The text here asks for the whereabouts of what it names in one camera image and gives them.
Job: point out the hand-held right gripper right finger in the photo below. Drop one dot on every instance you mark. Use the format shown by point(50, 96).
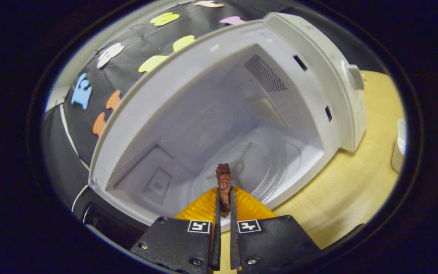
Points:
point(235, 236)

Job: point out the brown meat piece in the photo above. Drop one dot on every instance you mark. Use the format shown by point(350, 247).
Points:
point(224, 182)

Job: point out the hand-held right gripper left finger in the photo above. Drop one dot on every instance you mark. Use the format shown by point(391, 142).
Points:
point(215, 236)

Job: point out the white rectangular dish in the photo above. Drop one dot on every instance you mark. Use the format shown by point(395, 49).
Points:
point(399, 148)

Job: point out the glass turntable plate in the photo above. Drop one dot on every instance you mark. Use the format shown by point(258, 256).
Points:
point(257, 163)

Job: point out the black backdrop cloth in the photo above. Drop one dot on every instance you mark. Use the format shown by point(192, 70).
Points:
point(86, 125)

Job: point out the white microwave oven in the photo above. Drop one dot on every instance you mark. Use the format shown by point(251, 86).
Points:
point(211, 95)

